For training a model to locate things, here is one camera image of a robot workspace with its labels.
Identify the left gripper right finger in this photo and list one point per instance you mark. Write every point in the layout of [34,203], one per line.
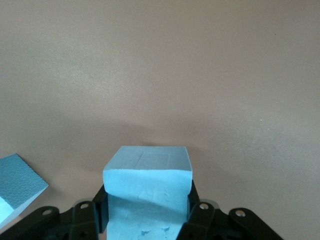
[220,225]

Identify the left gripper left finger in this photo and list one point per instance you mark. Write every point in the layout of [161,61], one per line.
[75,225]

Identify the blue foam block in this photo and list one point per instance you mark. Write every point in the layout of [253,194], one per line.
[17,180]
[147,180]

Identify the table cover mat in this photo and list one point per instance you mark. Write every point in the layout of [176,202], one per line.
[225,75]

